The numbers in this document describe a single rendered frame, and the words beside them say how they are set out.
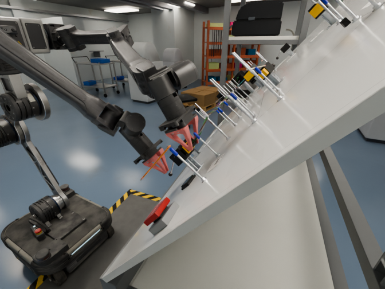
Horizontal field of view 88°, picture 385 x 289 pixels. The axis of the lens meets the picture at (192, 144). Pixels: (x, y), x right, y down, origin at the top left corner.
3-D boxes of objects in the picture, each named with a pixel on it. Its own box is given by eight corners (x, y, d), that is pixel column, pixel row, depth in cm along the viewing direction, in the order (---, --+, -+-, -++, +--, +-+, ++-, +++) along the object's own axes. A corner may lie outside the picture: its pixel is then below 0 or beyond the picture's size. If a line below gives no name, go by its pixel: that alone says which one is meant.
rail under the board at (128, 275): (103, 292, 56) (98, 278, 53) (216, 133, 154) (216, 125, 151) (119, 300, 54) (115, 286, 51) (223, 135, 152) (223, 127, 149)
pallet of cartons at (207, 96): (208, 113, 458) (208, 96, 440) (178, 108, 492) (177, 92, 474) (225, 102, 546) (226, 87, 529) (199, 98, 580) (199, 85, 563)
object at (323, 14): (343, 11, 68) (325, -8, 68) (341, 18, 61) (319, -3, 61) (330, 23, 72) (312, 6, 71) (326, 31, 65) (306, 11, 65)
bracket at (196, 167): (199, 167, 62) (188, 155, 62) (204, 163, 60) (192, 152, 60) (193, 176, 59) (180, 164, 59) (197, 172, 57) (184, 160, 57)
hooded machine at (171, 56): (172, 85, 766) (171, 47, 708) (185, 86, 741) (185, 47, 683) (161, 88, 712) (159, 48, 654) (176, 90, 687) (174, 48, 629)
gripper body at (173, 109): (197, 110, 55) (185, 85, 52) (179, 128, 47) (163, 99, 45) (180, 116, 59) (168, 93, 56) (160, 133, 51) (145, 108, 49)
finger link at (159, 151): (176, 163, 67) (158, 142, 66) (164, 177, 62) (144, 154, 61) (166, 170, 72) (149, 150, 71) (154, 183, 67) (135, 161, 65)
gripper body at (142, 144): (164, 141, 68) (149, 125, 67) (145, 159, 60) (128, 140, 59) (155, 149, 72) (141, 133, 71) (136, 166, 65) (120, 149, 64)
